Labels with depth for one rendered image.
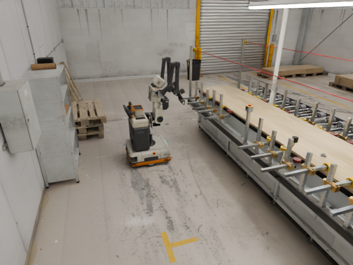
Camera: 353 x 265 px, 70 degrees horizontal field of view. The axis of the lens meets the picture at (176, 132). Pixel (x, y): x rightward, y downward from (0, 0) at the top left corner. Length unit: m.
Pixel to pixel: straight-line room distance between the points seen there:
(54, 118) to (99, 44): 6.42
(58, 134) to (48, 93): 0.55
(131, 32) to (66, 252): 8.01
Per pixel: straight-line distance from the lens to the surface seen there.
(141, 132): 3.89
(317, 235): 3.18
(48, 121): 3.63
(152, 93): 3.85
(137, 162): 4.07
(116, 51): 9.82
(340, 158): 3.11
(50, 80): 3.46
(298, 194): 2.77
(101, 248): 3.04
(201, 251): 2.93
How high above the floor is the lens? 2.23
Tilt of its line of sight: 25 degrees down
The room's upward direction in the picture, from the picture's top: straight up
